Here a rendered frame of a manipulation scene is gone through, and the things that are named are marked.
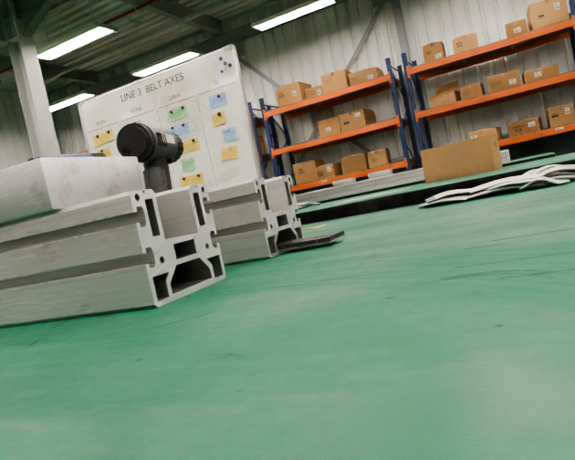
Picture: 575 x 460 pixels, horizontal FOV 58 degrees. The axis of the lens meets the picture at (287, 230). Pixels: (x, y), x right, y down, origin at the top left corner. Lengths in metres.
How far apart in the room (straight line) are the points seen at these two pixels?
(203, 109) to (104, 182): 3.39
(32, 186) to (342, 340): 0.30
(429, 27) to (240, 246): 10.81
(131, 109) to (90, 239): 3.85
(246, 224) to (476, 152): 1.90
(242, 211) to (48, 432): 0.39
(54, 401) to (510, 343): 0.16
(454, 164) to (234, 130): 1.79
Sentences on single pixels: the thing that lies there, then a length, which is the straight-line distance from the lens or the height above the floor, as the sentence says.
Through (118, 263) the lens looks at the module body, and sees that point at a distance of 0.41.
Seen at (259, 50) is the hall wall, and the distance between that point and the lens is 12.48.
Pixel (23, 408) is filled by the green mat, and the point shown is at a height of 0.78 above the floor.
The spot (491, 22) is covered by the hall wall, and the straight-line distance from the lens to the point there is 11.10.
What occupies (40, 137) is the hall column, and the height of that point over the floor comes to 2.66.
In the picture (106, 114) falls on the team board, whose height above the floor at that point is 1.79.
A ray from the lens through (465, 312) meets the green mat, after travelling 0.21.
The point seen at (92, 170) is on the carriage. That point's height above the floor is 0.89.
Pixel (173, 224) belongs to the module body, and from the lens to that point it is 0.45.
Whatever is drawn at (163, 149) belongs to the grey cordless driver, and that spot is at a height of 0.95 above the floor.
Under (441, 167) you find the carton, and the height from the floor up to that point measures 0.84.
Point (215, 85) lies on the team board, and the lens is 3.80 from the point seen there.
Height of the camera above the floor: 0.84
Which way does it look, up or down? 3 degrees down
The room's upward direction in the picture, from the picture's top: 12 degrees counter-clockwise
